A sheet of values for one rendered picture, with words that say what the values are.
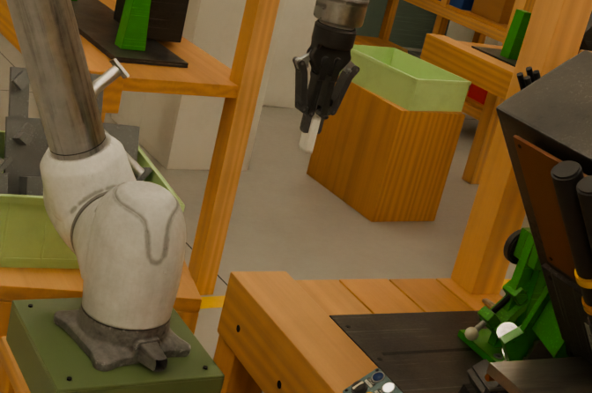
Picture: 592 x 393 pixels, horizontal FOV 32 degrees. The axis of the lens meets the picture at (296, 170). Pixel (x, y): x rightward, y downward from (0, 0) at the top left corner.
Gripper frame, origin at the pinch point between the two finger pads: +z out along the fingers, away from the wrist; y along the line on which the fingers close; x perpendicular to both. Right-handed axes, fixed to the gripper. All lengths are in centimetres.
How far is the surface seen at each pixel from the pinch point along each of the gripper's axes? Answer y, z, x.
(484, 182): -66, 17, -23
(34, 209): 32, 38, -49
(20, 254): 34, 49, -49
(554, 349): -29, 20, 44
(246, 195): -150, 131, -285
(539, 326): -29, 18, 39
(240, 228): -128, 131, -243
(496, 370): -11, 19, 51
